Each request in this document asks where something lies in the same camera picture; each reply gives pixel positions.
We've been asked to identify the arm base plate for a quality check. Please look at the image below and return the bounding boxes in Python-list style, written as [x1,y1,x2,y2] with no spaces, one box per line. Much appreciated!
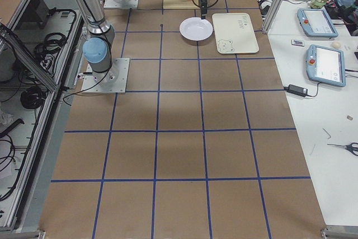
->
[81,58,130,94]
[103,0,139,10]

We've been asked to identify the cream bear tray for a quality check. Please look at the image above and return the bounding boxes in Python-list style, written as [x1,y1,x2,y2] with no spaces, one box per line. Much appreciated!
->
[212,13,259,54]

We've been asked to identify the bamboo cutting board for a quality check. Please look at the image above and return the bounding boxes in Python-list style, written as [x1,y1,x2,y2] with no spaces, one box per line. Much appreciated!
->
[163,0,199,10]

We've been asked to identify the blue teach pendant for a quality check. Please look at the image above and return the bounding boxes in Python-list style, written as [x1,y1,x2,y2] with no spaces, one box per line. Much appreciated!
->
[297,8,338,38]
[305,45,346,87]

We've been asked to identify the black scissors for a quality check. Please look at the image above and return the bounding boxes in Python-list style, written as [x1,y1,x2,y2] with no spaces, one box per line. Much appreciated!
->
[328,142,358,156]

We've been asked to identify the black power adapter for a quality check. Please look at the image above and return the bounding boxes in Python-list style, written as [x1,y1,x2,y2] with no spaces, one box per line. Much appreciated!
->
[284,84,308,97]

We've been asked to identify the far blue teach pendant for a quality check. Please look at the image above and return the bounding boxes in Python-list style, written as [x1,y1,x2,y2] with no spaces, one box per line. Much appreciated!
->
[297,8,338,38]

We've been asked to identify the near blue teach pendant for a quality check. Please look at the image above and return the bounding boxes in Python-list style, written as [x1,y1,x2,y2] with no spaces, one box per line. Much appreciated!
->
[305,45,346,87]

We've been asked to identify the white round plate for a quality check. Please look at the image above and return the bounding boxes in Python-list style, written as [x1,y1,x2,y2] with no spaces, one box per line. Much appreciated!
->
[180,17,213,41]

